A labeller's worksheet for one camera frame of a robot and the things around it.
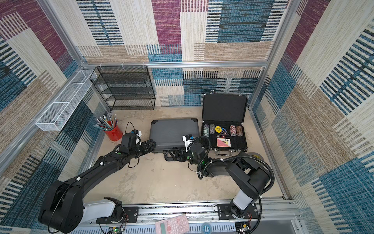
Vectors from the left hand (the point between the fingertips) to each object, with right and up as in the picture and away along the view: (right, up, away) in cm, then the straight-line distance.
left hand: (152, 145), depth 88 cm
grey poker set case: (+9, +6, +6) cm, 12 cm away
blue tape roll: (+28, -36, -17) cm, 49 cm away
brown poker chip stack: (+56, +8, +14) cm, 59 cm away
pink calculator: (+16, -35, -18) cm, 42 cm away
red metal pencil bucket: (-27, +6, +10) cm, 29 cm away
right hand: (+14, -4, -1) cm, 15 cm away
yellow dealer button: (+42, +9, +17) cm, 46 cm away
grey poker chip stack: (+38, +9, +14) cm, 41 cm away
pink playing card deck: (+45, 0, +9) cm, 46 cm away
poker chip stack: (+33, +8, +13) cm, 37 cm away
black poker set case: (+47, +18, +18) cm, 53 cm away
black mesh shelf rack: (-25, +39, +21) cm, 51 cm away
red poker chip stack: (+52, +8, +13) cm, 54 cm away
